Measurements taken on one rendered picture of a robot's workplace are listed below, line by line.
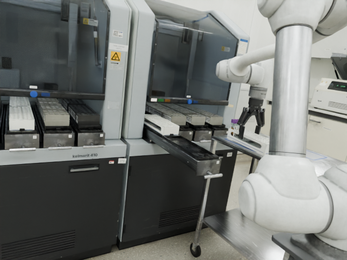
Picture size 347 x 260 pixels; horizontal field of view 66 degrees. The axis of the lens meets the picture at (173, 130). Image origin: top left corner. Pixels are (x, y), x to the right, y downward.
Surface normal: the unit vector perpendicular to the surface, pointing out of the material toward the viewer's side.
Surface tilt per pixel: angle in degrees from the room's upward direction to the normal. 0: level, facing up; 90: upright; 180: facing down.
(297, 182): 68
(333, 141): 90
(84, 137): 90
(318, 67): 90
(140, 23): 90
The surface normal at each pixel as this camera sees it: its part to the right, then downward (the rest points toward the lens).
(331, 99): -0.87, 0.00
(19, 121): 0.50, 0.28
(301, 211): 0.14, 0.00
